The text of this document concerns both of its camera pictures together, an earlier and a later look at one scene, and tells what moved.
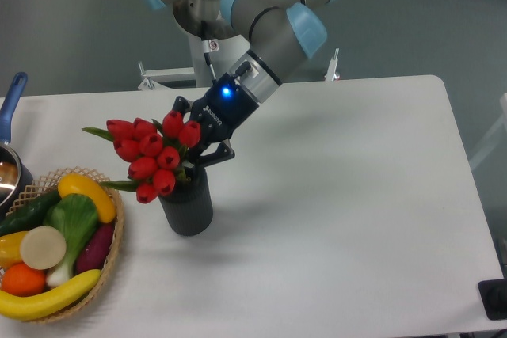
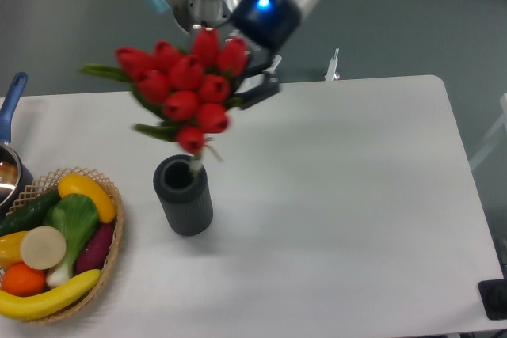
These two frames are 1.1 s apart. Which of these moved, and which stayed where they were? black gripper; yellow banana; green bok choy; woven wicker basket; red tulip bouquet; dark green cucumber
Moved: red tulip bouquet; black gripper
Stayed: green bok choy; dark green cucumber; woven wicker basket; yellow banana
